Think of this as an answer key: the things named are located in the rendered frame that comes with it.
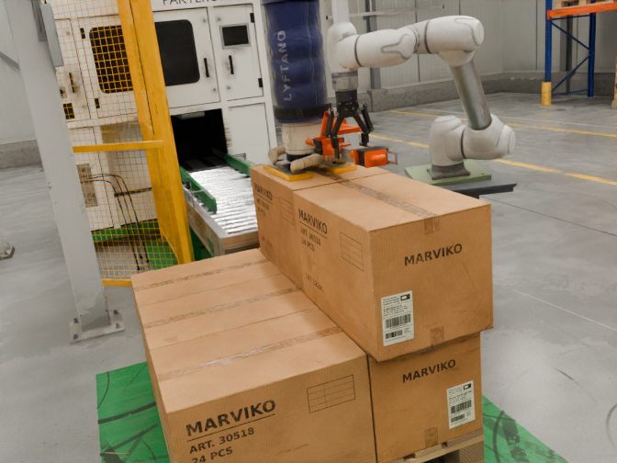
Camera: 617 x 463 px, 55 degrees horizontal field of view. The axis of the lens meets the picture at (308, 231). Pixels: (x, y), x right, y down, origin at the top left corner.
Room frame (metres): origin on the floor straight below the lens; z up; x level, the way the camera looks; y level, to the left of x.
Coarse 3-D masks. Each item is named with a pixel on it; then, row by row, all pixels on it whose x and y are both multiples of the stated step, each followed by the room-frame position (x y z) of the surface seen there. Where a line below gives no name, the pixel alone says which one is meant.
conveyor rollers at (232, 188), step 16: (192, 176) 4.71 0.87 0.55; (208, 176) 4.66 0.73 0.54; (224, 176) 4.60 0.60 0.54; (240, 176) 4.55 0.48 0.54; (224, 192) 4.05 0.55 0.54; (240, 192) 3.99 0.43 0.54; (208, 208) 3.65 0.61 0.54; (224, 208) 3.59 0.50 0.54; (240, 208) 3.54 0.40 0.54; (224, 224) 3.22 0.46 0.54; (240, 224) 3.16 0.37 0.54; (256, 224) 3.11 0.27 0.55
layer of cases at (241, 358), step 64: (256, 256) 2.59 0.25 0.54; (192, 320) 1.97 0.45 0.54; (256, 320) 1.91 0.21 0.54; (320, 320) 1.85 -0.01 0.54; (192, 384) 1.52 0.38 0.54; (256, 384) 1.48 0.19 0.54; (320, 384) 1.53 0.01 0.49; (384, 384) 1.60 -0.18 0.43; (448, 384) 1.67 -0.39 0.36; (192, 448) 1.41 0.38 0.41; (256, 448) 1.46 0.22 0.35; (320, 448) 1.53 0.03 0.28; (384, 448) 1.59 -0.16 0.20
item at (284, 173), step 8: (280, 160) 2.47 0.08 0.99; (264, 168) 2.53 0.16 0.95; (272, 168) 2.46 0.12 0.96; (280, 168) 2.41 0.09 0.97; (288, 168) 2.34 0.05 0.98; (280, 176) 2.33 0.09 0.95; (288, 176) 2.25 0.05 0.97; (296, 176) 2.25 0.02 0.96; (304, 176) 2.26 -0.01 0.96; (312, 176) 2.27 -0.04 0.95
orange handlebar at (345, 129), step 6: (342, 126) 2.69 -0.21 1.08; (348, 126) 2.64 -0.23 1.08; (354, 126) 2.59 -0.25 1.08; (342, 132) 2.53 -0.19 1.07; (348, 132) 2.54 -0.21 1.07; (312, 144) 2.28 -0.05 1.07; (330, 144) 2.15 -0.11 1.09; (342, 144) 2.09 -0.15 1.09; (348, 144) 2.09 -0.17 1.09; (330, 150) 2.12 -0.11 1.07; (372, 156) 1.83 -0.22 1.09; (378, 156) 1.82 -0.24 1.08; (384, 156) 1.83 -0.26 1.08; (372, 162) 1.83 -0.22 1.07; (378, 162) 1.83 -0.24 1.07
